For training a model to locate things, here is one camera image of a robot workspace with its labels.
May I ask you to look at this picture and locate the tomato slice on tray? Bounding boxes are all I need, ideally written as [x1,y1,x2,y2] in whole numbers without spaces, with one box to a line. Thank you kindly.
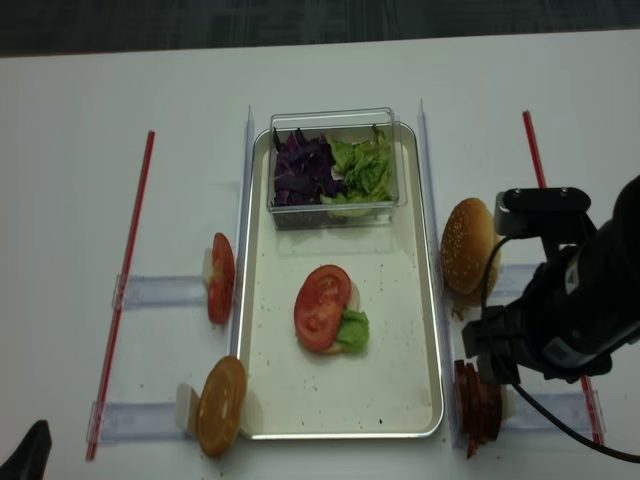
[294,265,352,352]

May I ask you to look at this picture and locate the stack of sausage slices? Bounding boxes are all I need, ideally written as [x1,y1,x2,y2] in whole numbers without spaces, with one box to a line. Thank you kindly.
[454,360,502,457]

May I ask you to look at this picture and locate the upper left clear rail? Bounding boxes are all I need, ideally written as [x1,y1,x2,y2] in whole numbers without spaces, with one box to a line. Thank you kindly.
[112,275,207,310]

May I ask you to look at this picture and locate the right red strip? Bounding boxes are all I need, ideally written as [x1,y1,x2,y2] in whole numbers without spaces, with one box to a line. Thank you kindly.
[522,110,604,446]

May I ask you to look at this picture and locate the white tomato holder block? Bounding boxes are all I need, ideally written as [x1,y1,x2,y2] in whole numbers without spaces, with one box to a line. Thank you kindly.
[201,247,214,287]

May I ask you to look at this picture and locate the black camera cable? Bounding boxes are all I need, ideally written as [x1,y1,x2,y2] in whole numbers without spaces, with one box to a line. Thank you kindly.
[479,236,640,464]

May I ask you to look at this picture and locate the green lettuce in box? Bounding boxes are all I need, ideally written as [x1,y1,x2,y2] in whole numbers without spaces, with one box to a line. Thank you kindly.
[320,125,393,205]

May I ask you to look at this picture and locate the purple cabbage leaves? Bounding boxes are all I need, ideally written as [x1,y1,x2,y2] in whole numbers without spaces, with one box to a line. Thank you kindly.
[272,129,347,207]

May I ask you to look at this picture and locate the sesame bun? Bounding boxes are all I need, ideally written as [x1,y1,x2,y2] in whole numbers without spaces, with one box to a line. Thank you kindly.
[450,234,501,306]
[440,197,499,304]

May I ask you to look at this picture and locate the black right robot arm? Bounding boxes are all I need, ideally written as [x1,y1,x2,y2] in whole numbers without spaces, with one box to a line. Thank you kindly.
[462,179,639,384]

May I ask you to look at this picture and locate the lower left clear rail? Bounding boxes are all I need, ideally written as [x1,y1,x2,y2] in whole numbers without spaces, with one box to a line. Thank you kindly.
[86,402,192,444]

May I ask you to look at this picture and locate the upright brown bun half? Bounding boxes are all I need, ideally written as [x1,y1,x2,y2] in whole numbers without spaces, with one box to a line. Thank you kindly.
[196,355,248,458]

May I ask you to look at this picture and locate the left red strip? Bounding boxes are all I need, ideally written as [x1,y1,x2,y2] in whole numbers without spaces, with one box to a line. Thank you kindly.
[85,130,156,463]

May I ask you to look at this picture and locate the clear plastic salad box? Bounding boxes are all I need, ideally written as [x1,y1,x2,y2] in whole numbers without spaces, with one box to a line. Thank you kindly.
[266,107,407,230]

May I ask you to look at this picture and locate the lower right clear rail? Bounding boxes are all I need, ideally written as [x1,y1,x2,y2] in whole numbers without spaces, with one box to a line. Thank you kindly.
[500,389,592,434]

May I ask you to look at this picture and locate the upper right clear rail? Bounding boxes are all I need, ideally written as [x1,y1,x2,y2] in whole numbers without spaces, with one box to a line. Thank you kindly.
[490,264,538,299]

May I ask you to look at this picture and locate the red strip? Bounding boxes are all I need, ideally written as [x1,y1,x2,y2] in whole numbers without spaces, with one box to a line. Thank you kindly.
[522,110,604,446]
[85,130,156,463]

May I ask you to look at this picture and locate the black left robot part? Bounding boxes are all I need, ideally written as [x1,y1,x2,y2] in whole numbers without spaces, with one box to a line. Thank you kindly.
[1,419,52,480]

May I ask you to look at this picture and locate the clear rail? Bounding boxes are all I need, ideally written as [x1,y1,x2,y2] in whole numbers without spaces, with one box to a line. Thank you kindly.
[86,402,192,444]
[490,264,538,299]
[500,389,592,434]
[112,275,207,310]

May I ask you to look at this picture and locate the right long clear divider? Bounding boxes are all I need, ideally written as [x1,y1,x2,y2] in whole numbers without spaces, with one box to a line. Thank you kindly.
[417,99,465,450]

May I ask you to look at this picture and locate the long clear divider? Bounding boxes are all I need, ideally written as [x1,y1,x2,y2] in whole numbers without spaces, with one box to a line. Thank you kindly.
[229,106,255,358]
[417,99,465,450]

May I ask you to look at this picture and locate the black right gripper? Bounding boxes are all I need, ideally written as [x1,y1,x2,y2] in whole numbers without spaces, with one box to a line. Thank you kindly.
[463,260,613,385]

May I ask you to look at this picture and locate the white bun holder block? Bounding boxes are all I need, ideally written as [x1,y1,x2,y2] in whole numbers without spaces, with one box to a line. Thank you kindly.
[174,383,200,437]

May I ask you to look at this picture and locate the bottom bun on tray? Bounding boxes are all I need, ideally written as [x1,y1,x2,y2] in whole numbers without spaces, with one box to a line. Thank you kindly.
[293,282,360,355]

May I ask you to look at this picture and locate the upright tomato slice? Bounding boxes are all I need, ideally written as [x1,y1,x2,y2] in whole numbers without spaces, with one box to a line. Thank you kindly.
[207,232,235,325]

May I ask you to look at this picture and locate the white metal tray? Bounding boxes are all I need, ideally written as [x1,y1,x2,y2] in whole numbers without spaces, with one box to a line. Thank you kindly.
[239,125,444,440]

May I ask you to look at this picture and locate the rear sesame bun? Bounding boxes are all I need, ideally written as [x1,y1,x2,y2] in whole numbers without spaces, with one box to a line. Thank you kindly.
[450,234,501,306]

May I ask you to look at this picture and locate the left long clear divider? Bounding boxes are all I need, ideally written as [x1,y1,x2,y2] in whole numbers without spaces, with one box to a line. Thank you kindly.
[229,106,255,358]

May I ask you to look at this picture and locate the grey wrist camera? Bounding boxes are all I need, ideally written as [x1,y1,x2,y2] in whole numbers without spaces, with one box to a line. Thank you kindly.
[494,187,596,243]

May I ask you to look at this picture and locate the front sesame bun top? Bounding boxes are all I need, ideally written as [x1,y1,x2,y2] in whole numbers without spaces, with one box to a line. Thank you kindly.
[440,197,499,304]

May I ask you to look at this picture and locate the lettuce leaf on tray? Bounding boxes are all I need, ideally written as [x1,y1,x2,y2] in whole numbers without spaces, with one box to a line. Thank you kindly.
[335,308,369,354]

